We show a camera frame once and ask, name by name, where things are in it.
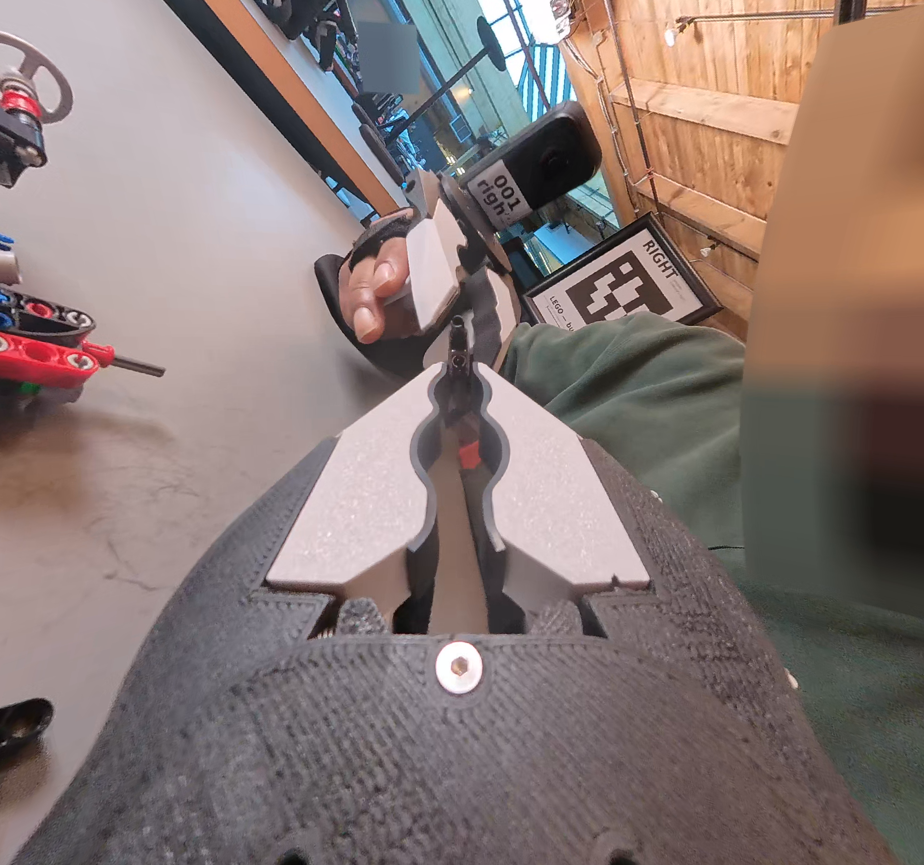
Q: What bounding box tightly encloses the black pole stand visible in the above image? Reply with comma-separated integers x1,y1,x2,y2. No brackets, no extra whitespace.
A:
390,13,510,140

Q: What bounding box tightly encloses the person's right hand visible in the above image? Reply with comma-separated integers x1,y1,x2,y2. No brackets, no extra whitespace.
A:
338,235,428,346

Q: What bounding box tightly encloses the black lego beam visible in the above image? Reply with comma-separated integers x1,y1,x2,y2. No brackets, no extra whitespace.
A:
443,316,483,440

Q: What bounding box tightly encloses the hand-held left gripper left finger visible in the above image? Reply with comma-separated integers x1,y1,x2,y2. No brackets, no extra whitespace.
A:
264,363,450,599

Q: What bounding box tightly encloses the lego car model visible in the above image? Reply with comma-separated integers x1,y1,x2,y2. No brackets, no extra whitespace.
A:
0,31,167,418

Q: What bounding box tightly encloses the person's right forearm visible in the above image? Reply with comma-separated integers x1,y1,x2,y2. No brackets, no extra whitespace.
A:
498,312,748,548

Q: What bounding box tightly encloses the black lego panel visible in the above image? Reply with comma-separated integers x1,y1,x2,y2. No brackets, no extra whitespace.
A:
0,697,56,761

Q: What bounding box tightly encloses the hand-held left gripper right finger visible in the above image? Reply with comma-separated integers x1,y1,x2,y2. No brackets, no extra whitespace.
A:
471,363,652,624

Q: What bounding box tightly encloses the framed marker sign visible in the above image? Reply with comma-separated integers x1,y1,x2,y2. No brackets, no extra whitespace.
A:
521,211,724,329

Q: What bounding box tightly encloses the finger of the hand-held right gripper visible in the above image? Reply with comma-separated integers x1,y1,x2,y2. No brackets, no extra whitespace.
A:
422,269,522,378
400,214,466,330

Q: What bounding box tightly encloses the white wall device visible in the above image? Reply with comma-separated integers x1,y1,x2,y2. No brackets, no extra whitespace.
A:
516,0,578,43

